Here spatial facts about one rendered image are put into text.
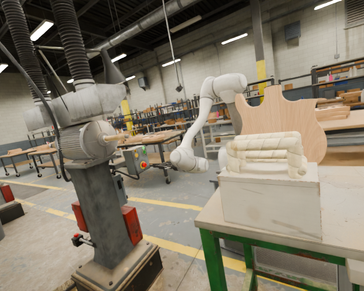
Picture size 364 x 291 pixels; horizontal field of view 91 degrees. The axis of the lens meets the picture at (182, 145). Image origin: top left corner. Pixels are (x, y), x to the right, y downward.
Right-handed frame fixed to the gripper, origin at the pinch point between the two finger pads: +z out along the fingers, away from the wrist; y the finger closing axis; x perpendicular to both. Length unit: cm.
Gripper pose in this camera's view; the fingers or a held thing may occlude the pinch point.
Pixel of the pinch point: (156, 165)
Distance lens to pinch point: 136.7
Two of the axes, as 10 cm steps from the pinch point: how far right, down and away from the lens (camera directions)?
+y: 5.0, -2.6, 8.3
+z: -8.5, 0.6, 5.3
